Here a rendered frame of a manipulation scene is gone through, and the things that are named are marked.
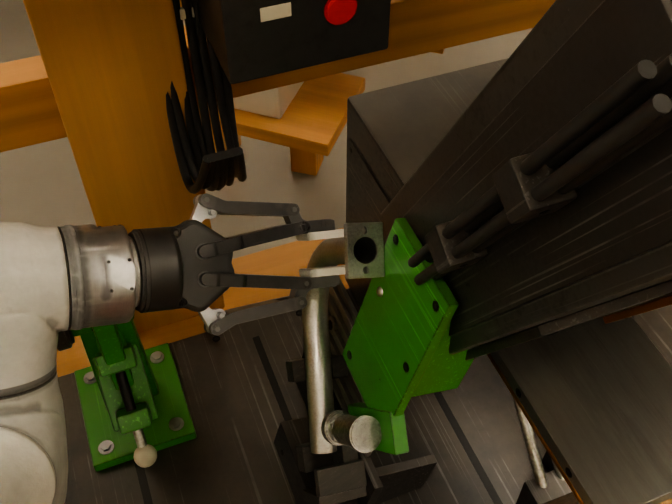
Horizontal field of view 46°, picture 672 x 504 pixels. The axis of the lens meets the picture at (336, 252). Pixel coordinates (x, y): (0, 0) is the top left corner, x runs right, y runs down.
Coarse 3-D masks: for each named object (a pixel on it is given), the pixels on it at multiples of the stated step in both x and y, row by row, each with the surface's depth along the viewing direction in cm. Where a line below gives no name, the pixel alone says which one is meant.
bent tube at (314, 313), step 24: (336, 240) 82; (360, 240) 81; (312, 264) 87; (336, 264) 85; (360, 264) 77; (312, 312) 90; (312, 336) 90; (312, 360) 90; (312, 384) 90; (312, 408) 90; (312, 432) 90
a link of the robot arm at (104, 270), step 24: (72, 240) 65; (96, 240) 66; (120, 240) 66; (72, 264) 64; (96, 264) 65; (120, 264) 66; (72, 288) 64; (96, 288) 65; (120, 288) 66; (72, 312) 65; (96, 312) 66; (120, 312) 67
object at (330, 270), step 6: (300, 270) 78; (306, 270) 77; (312, 270) 76; (318, 270) 77; (324, 270) 77; (330, 270) 77; (336, 270) 77; (342, 270) 78; (366, 270) 79; (312, 276) 76; (318, 276) 77
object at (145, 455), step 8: (136, 432) 94; (136, 440) 94; (144, 440) 95; (136, 448) 95; (144, 448) 94; (152, 448) 95; (136, 456) 94; (144, 456) 94; (152, 456) 94; (144, 464) 94; (152, 464) 95
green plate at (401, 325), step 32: (384, 256) 79; (384, 288) 79; (416, 288) 74; (448, 288) 71; (384, 320) 80; (416, 320) 74; (448, 320) 71; (352, 352) 87; (384, 352) 80; (416, 352) 75; (448, 352) 77; (384, 384) 81; (416, 384) 77; (448, 384) 82
